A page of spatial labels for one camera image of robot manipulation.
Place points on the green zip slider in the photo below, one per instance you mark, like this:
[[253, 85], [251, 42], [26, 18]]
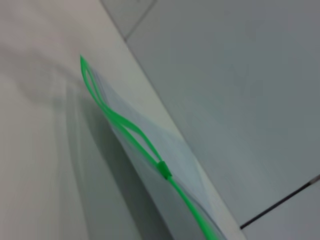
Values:
[[164, 170]]

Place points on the clear green-zip document bag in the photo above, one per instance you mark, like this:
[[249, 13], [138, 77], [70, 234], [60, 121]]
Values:
[[155, 135]]

